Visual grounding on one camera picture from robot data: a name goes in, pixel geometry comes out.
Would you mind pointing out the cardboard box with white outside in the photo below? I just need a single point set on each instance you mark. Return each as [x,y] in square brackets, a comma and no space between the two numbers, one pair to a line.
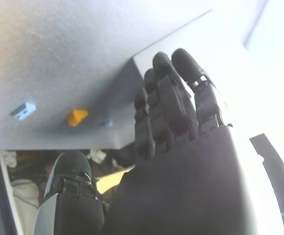
[218,61]

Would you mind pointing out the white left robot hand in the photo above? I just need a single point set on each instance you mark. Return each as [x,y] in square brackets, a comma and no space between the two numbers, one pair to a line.
[181,183]

